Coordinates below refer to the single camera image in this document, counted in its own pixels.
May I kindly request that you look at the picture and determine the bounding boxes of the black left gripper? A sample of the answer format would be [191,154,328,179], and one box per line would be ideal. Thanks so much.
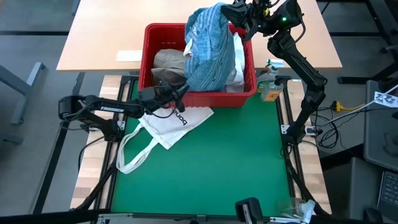
[136,81,190,113]

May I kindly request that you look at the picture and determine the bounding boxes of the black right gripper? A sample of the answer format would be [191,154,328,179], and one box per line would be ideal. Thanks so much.
[221,0,280,41]

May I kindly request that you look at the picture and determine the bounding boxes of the white printed tote bag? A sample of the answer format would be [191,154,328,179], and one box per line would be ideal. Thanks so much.
[115,106,215,175]

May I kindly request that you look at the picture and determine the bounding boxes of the beige trousers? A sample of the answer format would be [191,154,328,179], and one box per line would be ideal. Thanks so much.
[150,48,191,87]

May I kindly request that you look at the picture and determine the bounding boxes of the blue striped garment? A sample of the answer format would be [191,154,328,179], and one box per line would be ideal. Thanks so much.
[183,2,236,93]

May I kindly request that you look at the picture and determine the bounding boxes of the red plastic laundry bin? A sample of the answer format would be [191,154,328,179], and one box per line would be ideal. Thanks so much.
[137,22,258,109]

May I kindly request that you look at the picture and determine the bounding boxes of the large white shirt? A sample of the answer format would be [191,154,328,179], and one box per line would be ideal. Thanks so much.
[224,32,246,94]

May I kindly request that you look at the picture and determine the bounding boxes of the green spray bottle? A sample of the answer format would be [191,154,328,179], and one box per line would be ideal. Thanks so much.
[256,58,285,94]

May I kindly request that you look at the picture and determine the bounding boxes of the white paper label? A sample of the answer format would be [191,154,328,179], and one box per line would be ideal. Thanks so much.
[116,49,144,63]

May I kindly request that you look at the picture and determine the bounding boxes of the green table mat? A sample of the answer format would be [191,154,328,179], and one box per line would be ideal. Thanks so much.
[110,77,292,218]

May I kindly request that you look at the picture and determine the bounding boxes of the orange soap pump bottle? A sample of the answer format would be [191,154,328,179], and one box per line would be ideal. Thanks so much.
[260,75,293,103]

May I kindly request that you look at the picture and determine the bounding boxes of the light wooden desk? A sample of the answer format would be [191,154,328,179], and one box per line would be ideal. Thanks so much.
[55,0,343,73]

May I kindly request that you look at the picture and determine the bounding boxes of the yellow power plug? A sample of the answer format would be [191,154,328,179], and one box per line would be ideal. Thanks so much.
[331,100,367,113]

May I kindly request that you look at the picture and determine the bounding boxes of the clear plastic spray bottle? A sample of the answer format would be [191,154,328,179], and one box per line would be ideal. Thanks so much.
[275,196,317,223]

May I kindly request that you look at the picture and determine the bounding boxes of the grey metal table leg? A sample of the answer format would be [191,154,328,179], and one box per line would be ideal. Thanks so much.
[0,62,47,126]

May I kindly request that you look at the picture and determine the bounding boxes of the white printed paper tag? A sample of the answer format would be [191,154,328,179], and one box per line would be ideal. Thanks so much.
[374,90,398,109]

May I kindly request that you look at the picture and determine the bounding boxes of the grey side table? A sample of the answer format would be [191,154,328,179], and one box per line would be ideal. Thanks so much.
[363,79,398,172]

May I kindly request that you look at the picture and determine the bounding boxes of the dark keyboard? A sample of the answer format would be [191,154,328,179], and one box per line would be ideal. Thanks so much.
[376,170,398,215]

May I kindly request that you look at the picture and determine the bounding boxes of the black aluminium table frame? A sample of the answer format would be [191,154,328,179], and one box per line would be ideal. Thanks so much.
[70,74,332,224]

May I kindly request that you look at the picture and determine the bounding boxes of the silver aluminium rail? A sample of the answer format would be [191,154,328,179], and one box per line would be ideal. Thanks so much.
[96,212,208,222]

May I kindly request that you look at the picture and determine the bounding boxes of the black desk leg frame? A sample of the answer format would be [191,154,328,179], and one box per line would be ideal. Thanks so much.
[337,0,398,85]

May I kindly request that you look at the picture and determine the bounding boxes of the black cable bundle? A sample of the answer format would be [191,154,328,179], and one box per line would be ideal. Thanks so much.
[309,105,345,150]

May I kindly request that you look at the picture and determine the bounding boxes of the white cable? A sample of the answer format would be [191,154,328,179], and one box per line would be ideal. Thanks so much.
[328,83,398,124]

